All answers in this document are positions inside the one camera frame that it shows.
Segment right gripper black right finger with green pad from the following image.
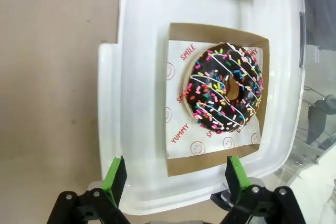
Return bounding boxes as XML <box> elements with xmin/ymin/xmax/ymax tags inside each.
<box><xmin>219</xmin><ymin>155</ymin><xmax>302</xmax><ymax>224</ymax></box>

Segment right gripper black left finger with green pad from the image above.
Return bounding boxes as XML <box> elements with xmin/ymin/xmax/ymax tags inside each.
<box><xmin>47</xmin><ymin>155</ymin><xmax>130</xmax><ymax>224</ymax></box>

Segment brown cardboard donut tray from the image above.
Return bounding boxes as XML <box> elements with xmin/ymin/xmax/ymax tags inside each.
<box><xmin>165</xmin><ymin>23</ymin><xmax>270</xmax><ymax>177</ymax></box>

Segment chocolate donut, rainbow sprinkles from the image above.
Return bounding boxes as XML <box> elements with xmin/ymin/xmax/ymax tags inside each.
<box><xmin>183</xmin><ymin>42</ymin><xmax>264</xmax><ymax>134</ymax></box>

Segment white printed paper liner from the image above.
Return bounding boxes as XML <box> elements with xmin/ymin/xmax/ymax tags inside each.
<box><xmin>165</xmin><ymin>39</ymin><xmax>263</xmax><ymax>159</ymax></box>

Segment white display case base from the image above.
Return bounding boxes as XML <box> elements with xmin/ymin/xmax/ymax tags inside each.
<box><xmin>97</xmin><ymin>0</ymin><xmax>306</xmax><ymax>216</ymax></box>

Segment clear dome cover, black handle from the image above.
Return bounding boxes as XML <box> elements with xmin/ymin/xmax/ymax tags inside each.
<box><xmin>272</xmin><ymin>0</ymin><xmax>336</xmax><ymax>209</ymax></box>

